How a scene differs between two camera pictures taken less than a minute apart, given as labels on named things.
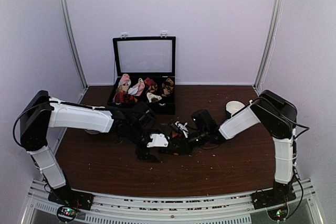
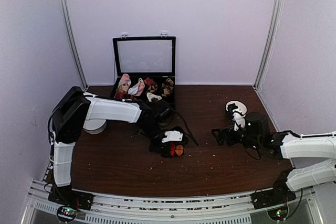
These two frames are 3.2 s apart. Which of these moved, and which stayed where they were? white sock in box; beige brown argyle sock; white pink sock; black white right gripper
Moved: black white right gripper
Stayed: white pink sock; beige brown argyle sock; white sock in box
